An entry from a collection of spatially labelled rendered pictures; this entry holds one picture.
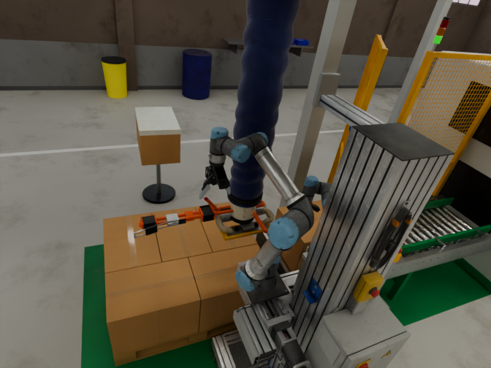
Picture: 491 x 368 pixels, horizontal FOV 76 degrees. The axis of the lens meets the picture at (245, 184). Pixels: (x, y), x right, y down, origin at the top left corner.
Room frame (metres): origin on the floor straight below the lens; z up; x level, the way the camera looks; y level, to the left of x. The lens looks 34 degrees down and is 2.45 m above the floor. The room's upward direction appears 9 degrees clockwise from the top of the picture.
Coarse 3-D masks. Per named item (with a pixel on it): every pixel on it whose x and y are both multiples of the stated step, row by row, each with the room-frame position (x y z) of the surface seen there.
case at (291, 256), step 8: (320, 200) 2.14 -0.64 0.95; (280, 208) 1.95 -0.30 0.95; (320, 208) 2.03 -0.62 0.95; (280, 216) 1.90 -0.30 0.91; (320, 216) 1.93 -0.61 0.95; (312, 232) 1.73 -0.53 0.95; (304, 240) 1.63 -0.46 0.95; (296, 248) 1.66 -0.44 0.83; (304, 248) 1.61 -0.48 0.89; (288, 256) 1.71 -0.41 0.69; (296, 256) 1.63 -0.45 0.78; (288, 264) 1.69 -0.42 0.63; (296, 264) 1.61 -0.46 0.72
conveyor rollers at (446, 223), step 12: (420, 216) 2.75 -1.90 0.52; (432, 216) 2.74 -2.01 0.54; (444, 216) 2.80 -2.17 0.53; (456, 216) 2.80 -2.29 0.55; (420, 228) 2.52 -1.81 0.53; (432, 228) 2.53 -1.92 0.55; (444, 228) 2.59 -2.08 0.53; (456, 228) 2.59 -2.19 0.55; (468, 228) 2.64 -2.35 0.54; (408, 240) 2.31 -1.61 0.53; (420, 240) 2.31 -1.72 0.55; (456, 240) 2.39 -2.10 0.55; (420, 252) 2.17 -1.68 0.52
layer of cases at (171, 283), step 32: (128, 224) 1.93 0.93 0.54; (192, 224) 2.05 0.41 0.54; (224, 224) 2.12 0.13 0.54; (128, 256) 1.59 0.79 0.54; (160, 256) 1.64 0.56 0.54; (192, 256) 1.70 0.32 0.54; (224, 256) 1.74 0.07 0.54; (128, 288) 1.32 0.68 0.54; (160, 288) 1.36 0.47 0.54; (192, 288) 1.40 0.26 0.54; (224, 288) 1.44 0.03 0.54; (128, 320) 1.11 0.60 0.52; (160, 320) 1.20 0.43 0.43; (192, 320) 1.30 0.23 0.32; (224, 320) 1.41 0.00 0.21
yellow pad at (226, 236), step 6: (252, 222) 1.62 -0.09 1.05; (234, 228) 1.53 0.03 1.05; (240, 228) 1.54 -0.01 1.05; (258, 228) 1.56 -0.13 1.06; (222, 234) 1.46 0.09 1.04; (228, 234) 1.46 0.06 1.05; (234, 234) 1.47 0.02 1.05; (240, 234) 1.48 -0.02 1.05; (246, 234) 1.49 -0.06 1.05; (252, 234) 1.52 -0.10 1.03
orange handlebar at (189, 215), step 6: (258, 204) 1.66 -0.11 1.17; (264, 204) 1.68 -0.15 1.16; (198, 210) 1.51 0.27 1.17; (222, 210) 1.55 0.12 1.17; (228, 210) 1.56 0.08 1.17; (180, 216) 1.45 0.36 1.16; (186, 216) 1.44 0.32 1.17; (192, 216) 1.44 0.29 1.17; (198, 216) 1.46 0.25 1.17; (258, 216) 1.54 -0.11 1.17; (162, 222) 1.36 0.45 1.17; (258, 222) 1.50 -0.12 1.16; (264, 228) 1.44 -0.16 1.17
